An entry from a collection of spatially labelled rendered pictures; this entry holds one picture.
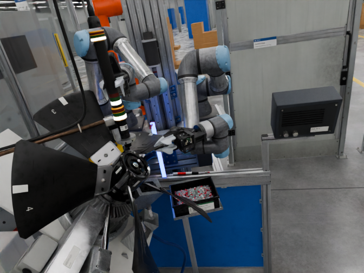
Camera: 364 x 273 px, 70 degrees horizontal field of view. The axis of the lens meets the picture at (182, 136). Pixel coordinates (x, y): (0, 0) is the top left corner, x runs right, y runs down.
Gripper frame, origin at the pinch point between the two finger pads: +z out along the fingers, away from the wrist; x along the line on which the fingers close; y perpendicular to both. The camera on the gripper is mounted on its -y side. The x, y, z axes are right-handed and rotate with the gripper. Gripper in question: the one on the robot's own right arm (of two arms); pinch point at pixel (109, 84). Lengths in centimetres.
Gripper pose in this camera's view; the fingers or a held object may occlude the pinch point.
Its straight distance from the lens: 86.9
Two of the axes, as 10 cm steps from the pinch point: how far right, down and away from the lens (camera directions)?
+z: 0.6, 4.1, -9.1
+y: 1.6, 8.9, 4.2
